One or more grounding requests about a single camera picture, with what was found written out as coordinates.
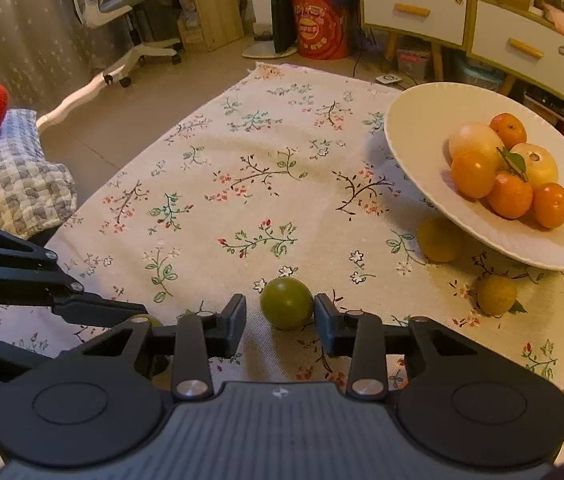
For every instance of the red gift bag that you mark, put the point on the red gift bag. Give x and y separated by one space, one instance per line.
322 29

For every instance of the orange mandarin without leaf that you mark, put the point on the orange mandarin without leaf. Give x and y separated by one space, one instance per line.
509 128

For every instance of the pale yellow grapefruit smooth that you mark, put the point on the pale yellow grapefruit smooth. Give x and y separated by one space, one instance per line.
479 138

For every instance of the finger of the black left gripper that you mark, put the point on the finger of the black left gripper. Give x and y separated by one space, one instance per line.
85 308

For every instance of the orange tomato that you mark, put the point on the orange tomato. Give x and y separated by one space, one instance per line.
473 175
548 205

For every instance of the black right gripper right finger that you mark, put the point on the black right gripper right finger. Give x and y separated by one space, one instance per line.
451 397

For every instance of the green lime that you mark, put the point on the green lime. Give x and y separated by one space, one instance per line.
286 303
149 319

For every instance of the orange mandarin with leaf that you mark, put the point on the orange mandarin with leaf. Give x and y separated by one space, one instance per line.
511 196

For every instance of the small yellow fruit under plate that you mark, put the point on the small yellow fruit under plate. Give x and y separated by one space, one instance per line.
439 239

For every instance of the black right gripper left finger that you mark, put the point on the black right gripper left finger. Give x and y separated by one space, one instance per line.
107 397

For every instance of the checkered grey cushion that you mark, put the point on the checkered grey cushion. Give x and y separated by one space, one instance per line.
35 194

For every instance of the small yellow-brown fruit with leaf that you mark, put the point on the small yellow-brown fruit with leaf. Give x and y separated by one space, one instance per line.
497 295

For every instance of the orange tomato front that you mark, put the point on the orange tomato front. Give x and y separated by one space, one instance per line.
548 205

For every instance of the white ribbed plate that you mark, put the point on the white ribbed plate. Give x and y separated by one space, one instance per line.
418 125

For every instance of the pale yellow grapefruit with navel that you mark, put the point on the pale yellow grapefruit with navel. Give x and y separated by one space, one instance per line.
541 167

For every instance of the floral tablecloth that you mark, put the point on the floral tablecloth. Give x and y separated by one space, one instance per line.
288 174

